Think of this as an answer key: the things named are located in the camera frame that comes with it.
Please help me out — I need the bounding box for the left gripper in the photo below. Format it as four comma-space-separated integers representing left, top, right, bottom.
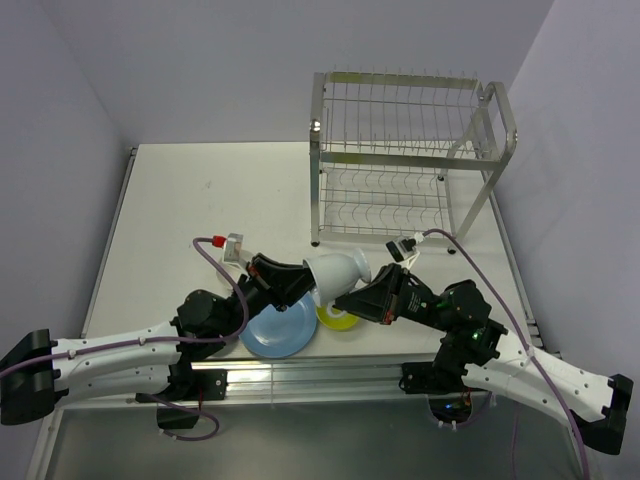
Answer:
216, 252, 325, 338

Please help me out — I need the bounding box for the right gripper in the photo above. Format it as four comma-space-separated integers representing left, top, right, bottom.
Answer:
331, 260, 451, 330

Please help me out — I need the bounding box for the pale blue mug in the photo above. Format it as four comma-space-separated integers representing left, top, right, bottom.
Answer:
303, 248, 372, 307

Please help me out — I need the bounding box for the lime green bowl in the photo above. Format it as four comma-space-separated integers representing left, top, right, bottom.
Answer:
316, 305, 359, 331

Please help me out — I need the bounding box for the white ceramic bowl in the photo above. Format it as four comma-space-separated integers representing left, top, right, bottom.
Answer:
216, 263, 244, 289

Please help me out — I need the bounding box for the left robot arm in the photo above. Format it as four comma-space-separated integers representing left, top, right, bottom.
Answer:
1, 254, 316, 426

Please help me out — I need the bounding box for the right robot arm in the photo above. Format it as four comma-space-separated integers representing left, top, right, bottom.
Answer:
335, 264, 633, 455

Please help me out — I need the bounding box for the steel two-tier dish rack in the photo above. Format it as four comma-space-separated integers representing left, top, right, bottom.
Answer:
309, 71, 518, 246

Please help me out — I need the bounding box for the blue plate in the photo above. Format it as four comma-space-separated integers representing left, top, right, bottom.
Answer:
239, 293, 317, 359

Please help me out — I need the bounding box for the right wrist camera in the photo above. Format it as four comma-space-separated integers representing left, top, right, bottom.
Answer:
385, 232, 425, 270

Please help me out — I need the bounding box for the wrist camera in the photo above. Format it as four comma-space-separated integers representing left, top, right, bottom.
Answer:
211, 233, 248, 265
385, 232, 425, 270

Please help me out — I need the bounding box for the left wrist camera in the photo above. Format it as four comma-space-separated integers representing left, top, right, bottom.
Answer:
211, 233, 248, 265

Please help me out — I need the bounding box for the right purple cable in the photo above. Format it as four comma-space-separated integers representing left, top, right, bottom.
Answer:
422, 228, 591, 480

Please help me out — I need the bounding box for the aluminium mounting rail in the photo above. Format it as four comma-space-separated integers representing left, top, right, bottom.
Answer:
56, 355, 432, 410

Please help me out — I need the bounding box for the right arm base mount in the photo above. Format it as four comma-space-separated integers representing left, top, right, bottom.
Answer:
398, 362, 473, 424

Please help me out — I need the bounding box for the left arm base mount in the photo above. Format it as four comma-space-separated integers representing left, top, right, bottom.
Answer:
135, 369, 227, 442

